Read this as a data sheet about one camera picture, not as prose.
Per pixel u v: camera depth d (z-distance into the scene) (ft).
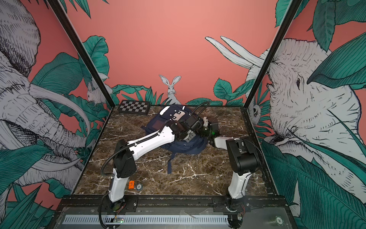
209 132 2.52
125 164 1.56
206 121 2.63
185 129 2.02
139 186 2.62
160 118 3.42
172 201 2.52
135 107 3.77
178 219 2.30
